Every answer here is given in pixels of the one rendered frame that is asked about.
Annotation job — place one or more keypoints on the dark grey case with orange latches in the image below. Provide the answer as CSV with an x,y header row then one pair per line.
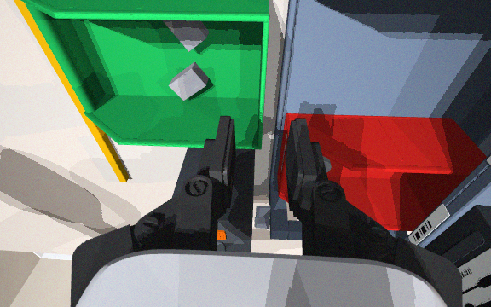
x,y
467,244

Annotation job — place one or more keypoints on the yellow bar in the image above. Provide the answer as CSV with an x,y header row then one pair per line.
x,y
99,135

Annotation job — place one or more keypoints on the grey rectangular block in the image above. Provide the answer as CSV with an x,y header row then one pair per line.
x,y
189,81

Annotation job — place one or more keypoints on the grey disc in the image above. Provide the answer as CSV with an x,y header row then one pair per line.
x,y
327,164

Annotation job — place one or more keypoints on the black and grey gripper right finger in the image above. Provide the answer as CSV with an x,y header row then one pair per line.
x,y
332,227

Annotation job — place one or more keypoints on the dark blue metal shelf rack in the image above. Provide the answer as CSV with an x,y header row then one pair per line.
x,y
398,58

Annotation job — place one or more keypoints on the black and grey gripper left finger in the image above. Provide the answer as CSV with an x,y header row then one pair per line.
x,y
187,221

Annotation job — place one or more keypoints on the dark grey block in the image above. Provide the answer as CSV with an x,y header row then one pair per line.
x,y
189,32

